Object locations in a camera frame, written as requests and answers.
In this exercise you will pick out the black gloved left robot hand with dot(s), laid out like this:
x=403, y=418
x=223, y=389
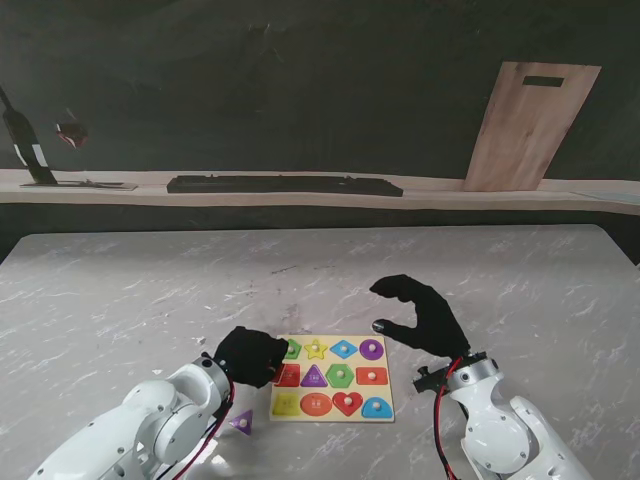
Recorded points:
x=250, y=357

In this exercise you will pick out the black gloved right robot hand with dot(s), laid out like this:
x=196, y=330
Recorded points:
x=435, y=330

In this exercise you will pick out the purple circle puzzle piece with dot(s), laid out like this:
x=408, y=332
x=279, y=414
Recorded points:
x=371, y=349

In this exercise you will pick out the yellow star puzzle piece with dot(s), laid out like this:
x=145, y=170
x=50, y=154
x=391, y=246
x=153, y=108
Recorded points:
x=316, y=350

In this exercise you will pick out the orange rectangle puzzle piece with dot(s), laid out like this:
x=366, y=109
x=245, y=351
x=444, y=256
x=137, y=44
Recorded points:
x=372, y=375

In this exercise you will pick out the wooden shape puzzle board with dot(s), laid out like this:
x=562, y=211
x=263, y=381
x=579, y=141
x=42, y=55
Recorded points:
x=330, y=390

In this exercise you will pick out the green pentagon puzzle piece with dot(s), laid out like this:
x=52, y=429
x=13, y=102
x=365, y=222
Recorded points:
x=340, y=375

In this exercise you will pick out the blue diamond puzzle piece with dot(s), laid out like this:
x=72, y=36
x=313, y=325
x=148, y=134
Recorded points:
x=344, y=349

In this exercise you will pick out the blue semicircle puzzle piece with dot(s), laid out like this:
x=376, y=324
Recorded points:
x=377, y=407

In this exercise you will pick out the red heart puzzle piece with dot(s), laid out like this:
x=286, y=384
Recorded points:
x=348, y=402

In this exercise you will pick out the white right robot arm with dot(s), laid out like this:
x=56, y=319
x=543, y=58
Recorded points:
x=495, y=430

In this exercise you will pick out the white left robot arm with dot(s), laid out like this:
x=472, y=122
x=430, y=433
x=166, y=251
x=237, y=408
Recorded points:
x=150, y=425

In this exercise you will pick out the purple triangle puzzle piece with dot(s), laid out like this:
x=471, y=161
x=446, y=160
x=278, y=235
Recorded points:
x=243, y=423

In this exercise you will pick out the wooden cutting board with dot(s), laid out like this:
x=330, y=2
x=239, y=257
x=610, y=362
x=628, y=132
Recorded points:
x=525, y=135

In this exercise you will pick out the flat wooden coaster board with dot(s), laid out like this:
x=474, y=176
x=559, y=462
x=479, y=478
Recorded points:
x=110, y=186

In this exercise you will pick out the long wooden shelf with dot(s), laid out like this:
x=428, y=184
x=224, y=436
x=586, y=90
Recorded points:
x=450, y=197

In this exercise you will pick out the long black tray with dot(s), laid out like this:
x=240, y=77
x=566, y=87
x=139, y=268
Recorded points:
x=285, y=185

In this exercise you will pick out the red wine glass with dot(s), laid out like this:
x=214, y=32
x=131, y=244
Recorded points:
x=72, y=134

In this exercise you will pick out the dark wine bottle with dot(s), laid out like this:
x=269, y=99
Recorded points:
x=25, y=140

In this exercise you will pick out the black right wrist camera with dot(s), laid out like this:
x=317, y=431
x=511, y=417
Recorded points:
x=430, y=384

